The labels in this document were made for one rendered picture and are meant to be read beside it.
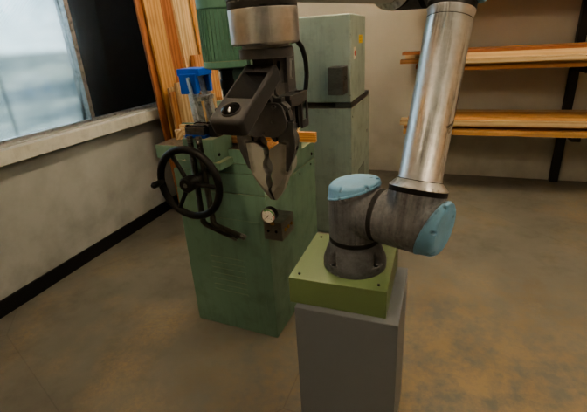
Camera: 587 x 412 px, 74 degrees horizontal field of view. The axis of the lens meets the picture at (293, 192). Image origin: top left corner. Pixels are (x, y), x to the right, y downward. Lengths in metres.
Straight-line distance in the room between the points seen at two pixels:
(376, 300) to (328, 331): 0.18
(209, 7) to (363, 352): 1.30
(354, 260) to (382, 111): 2.90
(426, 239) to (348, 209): 0.22
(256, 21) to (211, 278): 1.55
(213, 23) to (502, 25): 2.74
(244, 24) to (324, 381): 1.11
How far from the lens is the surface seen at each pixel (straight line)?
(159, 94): 3.16
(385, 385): 1.31
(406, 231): 1.01
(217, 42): 1.63
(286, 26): 0.52
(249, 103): 0.47
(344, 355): 1.27
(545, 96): 3.96
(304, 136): 1.58
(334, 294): 1.16
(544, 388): 1.91
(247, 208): 1.63
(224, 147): 1.55
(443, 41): 1.05
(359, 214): 1.06
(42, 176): 2.66
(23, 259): 2.66
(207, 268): 1.91
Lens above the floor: 1.29
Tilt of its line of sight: 21 degrees down
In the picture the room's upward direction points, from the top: 4 degrees counter-clockwise
